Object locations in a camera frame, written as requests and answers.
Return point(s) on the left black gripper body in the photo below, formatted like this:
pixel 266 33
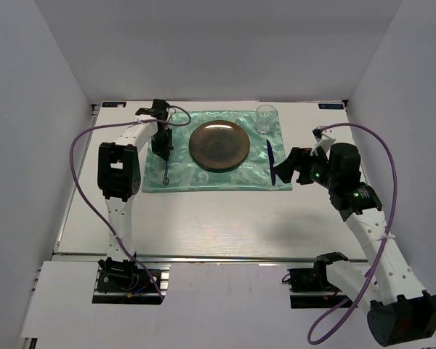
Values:
pixel 161 142

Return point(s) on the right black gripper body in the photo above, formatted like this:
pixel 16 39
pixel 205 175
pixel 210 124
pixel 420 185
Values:
pixel 315 169

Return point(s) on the purple knife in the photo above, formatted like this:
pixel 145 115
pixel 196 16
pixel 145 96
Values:
pixel 271 163

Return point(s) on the green satin cloth napkin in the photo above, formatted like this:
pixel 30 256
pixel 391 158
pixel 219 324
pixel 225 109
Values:
pixel 186 176

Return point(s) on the ornate iridescent fork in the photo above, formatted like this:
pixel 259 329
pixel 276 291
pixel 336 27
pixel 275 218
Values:
pixel 166 173

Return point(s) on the brown ceramic plate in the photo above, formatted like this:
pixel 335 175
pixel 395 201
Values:
pixel 219 145

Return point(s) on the clear glass cup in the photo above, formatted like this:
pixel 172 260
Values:
pixel 266 116

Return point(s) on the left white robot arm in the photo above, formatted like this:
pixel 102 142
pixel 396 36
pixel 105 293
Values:
pixel 119 179

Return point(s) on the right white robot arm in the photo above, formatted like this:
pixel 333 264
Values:
pixel 398 307

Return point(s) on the left table corner sticker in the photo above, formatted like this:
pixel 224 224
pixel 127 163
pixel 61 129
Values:
pixel 113 104

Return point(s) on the table corner sticker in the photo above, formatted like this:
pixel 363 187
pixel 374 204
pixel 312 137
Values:
pixel 331 106
pixel 113 104

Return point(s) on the right table corner sticker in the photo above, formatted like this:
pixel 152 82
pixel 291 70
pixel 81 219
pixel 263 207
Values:
pixel 331 106

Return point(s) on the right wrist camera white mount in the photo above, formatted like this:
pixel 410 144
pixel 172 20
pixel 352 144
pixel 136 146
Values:
pixel 325 139

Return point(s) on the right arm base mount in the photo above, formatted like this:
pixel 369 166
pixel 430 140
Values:
pixel 305 291

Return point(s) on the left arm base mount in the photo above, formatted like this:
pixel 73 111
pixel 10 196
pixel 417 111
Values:
pixel 114 288

